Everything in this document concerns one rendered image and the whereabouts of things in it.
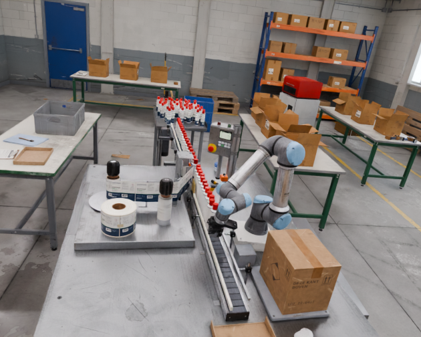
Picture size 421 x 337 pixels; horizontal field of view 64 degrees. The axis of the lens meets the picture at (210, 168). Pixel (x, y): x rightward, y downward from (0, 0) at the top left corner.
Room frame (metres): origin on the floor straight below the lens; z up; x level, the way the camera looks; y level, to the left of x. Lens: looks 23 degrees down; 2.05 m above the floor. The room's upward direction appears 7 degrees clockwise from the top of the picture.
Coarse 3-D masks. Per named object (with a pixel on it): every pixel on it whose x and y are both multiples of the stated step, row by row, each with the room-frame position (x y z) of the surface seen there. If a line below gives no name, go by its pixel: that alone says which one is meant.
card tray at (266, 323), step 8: (216, 328) 1.10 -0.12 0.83; (224, 328) 1.10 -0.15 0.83; (232, 328) 1.11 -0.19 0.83; (240, 328) 1.11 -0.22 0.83; (248, 328) 1.12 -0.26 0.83; (256, 328) 1.12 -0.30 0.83; (264, 328) 1.13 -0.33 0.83; (216, 336) 1.02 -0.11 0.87; (224, 336) 1.06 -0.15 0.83; (232, 336) 1.06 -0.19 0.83; (240, 336) 1.07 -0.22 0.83; (248, 336) 1.08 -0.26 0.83; (256, 336) 1.08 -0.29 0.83; (264, 336) 1.09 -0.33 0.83; (272, 336) 1.08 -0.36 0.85
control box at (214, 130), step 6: (210, 126) 2.06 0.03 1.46; (216, 126) 2.05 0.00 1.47; (222, 126) 2.05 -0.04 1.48; (210, 132) 2.06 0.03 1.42; (216, 132) 2.05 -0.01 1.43; (210, 138) 2.06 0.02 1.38; (216, 138) 2.05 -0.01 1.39; (210, 144) 2.06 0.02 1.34; (216, 144) 2.05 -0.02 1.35; (216, 150) 2.04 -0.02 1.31; (222, 150) 2.03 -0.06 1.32; (228, 150) 2.02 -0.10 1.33; (228, 156) 2.01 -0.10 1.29
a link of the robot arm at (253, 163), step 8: (272, 136) 1.83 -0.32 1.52; (280, 136) 1.86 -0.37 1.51; (264, 144) 1.80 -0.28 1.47; (272, 144) 1.78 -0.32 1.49; (256, 152) 1.79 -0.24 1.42; (264, 152) 1.78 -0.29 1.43; (272, 152) 1.79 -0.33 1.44; (248, 160) 1.76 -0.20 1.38; (256, 160) 1.75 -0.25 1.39; (264, 160) 1.78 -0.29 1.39; (240, 168) 1.74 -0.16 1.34; (248, 168) 1.72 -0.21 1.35; (256, 168) 1.74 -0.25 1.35; (232, 176) 1.72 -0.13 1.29; (240, 176) 1.70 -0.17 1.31; (248, 176) 1.71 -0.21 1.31; (224, 184) 1.69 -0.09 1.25; (232, 184) 1.67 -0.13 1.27; (240, 184) 1.68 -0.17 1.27; (224, 192) 1.64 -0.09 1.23
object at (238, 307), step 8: (216, 240) 1.69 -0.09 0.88; (208, 248) 1.63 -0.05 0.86; (216, 248) 1.61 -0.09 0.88; (216, 256) 1.54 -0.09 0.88; (224, 256) 1.55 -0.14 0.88; (224, 264) 1.48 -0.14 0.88; (224, 272) 1.41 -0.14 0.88; (232, 272) 1.42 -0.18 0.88; (224, 280) 1.35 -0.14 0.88; (232, 280) 1.36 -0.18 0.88; (232, 288) 1.30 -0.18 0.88; (224, 296) 1.26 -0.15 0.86; (232, 296) 1.25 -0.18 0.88; (240, 296) 1.26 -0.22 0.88; (232, 304) 1.20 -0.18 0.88; (240, 304) 1.21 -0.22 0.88; (232, 312) 1.15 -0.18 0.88; (240, 312) 1.16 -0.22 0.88
